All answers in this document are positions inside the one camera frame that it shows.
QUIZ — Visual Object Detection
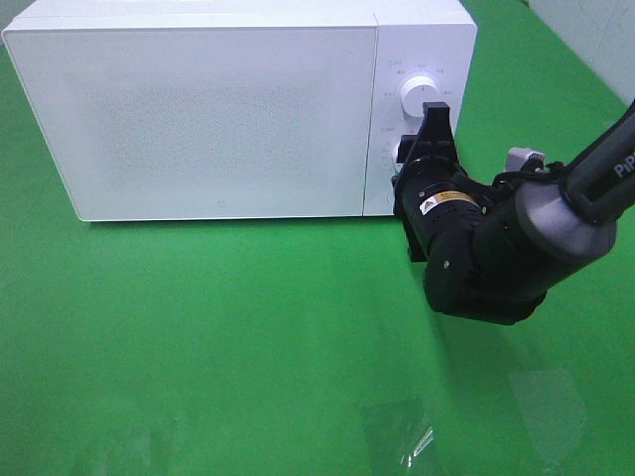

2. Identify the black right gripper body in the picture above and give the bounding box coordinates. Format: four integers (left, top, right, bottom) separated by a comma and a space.
392, 156, 483, 263

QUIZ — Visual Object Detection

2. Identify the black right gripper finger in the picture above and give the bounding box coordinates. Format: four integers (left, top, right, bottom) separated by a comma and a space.
396, 135, 422, 174
411, 101, 456, 159

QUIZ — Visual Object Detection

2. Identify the white microwave door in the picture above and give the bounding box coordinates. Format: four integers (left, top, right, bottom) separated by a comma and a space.
5, 28, 375, 221

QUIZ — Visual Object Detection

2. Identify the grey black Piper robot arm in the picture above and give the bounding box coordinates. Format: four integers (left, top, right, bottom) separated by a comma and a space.
392, 102, 634, 325

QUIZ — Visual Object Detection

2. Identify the white upper power knob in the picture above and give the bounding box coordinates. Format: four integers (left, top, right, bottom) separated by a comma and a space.
400, 73, 440, 118

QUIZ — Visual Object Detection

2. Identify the clear tape patch on cloth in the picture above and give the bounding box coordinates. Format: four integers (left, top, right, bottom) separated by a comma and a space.
361, 398, 445, 475

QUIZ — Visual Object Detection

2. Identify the white microwave oven body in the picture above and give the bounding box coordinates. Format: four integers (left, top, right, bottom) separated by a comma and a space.
2, 1, 477, 216

